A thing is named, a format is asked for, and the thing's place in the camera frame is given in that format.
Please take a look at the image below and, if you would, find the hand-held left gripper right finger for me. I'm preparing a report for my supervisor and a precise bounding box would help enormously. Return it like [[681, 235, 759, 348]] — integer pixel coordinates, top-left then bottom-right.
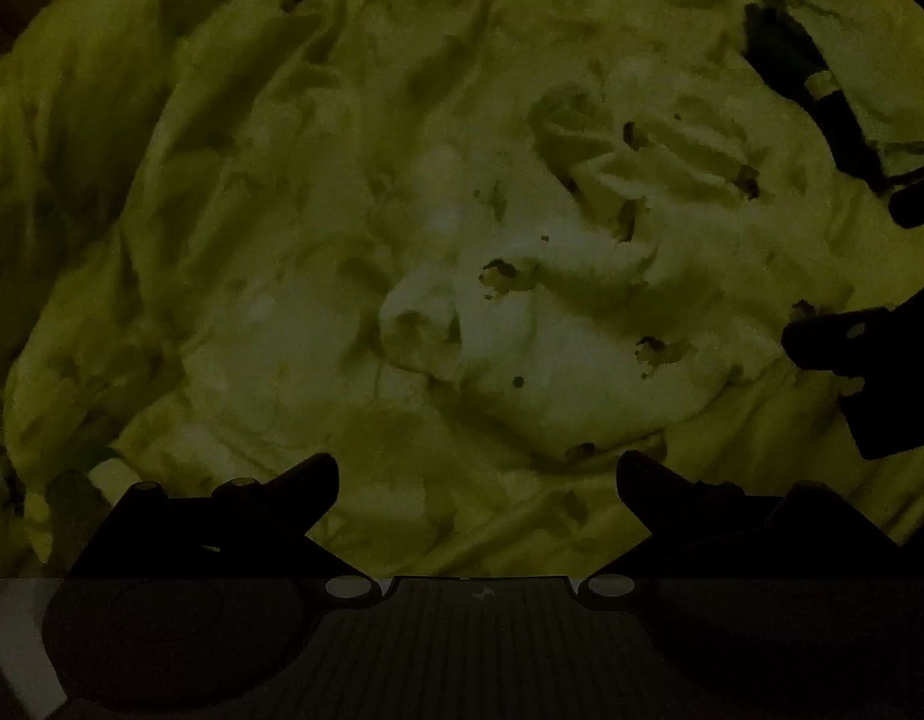
[[580, 451, 905, 608]]

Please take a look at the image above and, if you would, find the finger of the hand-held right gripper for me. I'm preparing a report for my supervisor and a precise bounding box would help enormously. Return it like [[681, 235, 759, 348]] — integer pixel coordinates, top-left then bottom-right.
[[781, 292, 924, 460], [889, 169, 924, 230]]

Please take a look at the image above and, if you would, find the white dog-print garment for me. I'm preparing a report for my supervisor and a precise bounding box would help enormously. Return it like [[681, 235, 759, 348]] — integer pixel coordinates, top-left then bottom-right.
[[378, 60, 767, 467]]

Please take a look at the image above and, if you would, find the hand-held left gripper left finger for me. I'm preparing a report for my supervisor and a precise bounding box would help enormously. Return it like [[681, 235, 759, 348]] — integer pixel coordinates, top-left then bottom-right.
[[64, 454, 377, 608]]

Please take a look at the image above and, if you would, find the yellow-green bed sheet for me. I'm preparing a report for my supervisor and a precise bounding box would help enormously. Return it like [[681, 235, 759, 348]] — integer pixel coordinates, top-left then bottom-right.
[[0, 0, 924, 586]]

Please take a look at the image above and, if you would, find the folded pale cloth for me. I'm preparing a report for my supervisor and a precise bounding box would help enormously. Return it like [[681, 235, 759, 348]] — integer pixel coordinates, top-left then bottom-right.
[[754, 0, 924, 175]]

